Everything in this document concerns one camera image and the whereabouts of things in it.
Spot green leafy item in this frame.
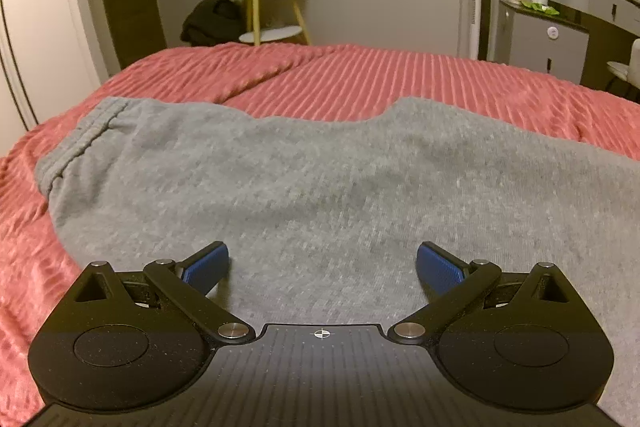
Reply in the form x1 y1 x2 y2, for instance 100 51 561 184
520 0 561 16

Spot white wardrobe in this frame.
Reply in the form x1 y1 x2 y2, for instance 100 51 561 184
0 0 110 130

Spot round yellow-legged side table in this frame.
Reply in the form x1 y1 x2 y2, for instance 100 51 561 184
222 0 309 46

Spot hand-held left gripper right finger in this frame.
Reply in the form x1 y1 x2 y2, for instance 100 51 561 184
387 242 574 349

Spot red ribbed blanket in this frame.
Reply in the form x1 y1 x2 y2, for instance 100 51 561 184
0 42 640 427

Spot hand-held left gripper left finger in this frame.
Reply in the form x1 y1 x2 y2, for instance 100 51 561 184
74 241 257 349

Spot black bag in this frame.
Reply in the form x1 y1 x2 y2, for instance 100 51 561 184
180 0 249 48

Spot grey pants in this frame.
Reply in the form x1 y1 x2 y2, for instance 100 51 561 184
35 96 640 427

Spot white stool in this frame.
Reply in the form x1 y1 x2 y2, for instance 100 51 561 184
606 38 640 98

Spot grey cabinet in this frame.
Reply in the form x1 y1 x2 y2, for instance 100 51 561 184
495 0 591 86

